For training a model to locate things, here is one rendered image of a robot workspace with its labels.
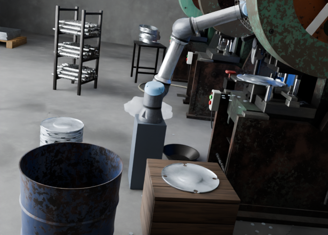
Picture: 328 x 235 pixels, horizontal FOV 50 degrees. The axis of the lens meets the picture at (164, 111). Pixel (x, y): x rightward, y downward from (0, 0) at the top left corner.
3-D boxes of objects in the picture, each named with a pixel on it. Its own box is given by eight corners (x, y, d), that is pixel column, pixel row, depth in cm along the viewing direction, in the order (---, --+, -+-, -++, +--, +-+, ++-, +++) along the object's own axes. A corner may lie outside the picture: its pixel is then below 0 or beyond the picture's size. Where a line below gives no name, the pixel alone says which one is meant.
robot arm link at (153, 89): (140, 105, 211) (143, 83, 206) (146, 99, 223) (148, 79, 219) (159, 108, 209) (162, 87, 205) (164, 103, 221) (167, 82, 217)
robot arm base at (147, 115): (139, 122, 210) (141, 107, 207) (137, 114, 224) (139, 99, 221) (164, 124, 213) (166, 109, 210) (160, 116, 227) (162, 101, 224)
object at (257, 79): (256, 74, 232) (257, 74, 232) (294, 86, 211) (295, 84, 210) (227, 75, 215) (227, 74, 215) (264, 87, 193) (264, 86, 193)
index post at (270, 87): (265, 101, 197) (269, 84, 194) (263, 99, 200) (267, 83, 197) (270, 101, 197) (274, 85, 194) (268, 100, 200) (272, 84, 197)
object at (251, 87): (231, 101, 209) (235, 79, 204) (226, 95, 222) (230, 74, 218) (271, 105, 211) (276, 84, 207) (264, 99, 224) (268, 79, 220)
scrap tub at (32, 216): (2, 289, 138) (1, 182, 123) (34, 224, 178) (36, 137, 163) (108, 296, 142) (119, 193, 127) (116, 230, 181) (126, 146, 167)
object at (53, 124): (45, 134, 226) (45, 133, 226) (37, 118, 250) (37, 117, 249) (88, 131, 240) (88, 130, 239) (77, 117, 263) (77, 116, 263)
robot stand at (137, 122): (129, 189, 222) (137, 123, 208) (127, 175, 239) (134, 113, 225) (157, 190, 225) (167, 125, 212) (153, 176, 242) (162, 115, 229)
